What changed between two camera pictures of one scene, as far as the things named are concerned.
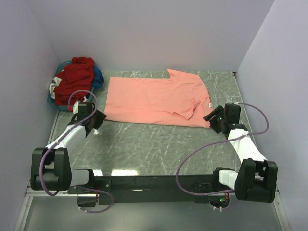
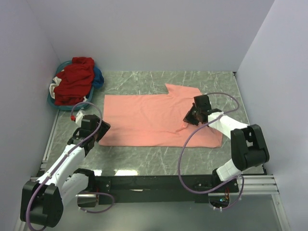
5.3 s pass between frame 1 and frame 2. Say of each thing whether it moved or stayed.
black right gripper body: moved
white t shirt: stayed
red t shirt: stayed
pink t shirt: moved
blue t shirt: stayed
